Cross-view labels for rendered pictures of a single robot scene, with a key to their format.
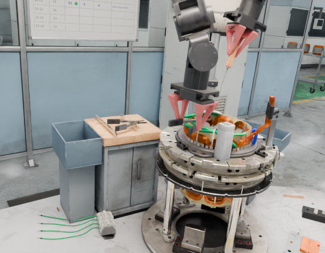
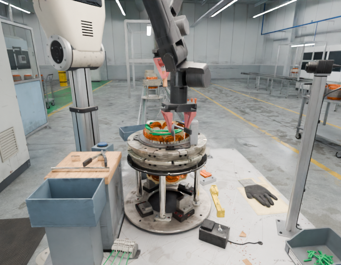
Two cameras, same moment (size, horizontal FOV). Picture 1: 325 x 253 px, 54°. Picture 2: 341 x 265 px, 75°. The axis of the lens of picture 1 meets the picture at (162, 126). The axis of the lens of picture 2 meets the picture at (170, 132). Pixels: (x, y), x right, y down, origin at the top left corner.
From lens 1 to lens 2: 69 cm
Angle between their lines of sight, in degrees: 56
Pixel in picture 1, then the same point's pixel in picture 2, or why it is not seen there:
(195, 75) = (185, 93)
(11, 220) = not seen: outside the picture
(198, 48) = (206, 73)
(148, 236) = (158, 227)
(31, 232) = not seen: outside the picture
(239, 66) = (13, 99)
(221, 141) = (196, 132)
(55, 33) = not seen: outside the picture
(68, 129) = (40, 196)
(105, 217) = (123, 243)
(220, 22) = (93, 59)
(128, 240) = (148, 243)
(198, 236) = (187, 201)
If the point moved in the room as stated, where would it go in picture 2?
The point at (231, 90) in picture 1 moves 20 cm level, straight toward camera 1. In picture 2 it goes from (14, 121) to (19, 124)
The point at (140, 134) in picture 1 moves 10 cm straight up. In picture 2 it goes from (115, 160) to (113, 133)
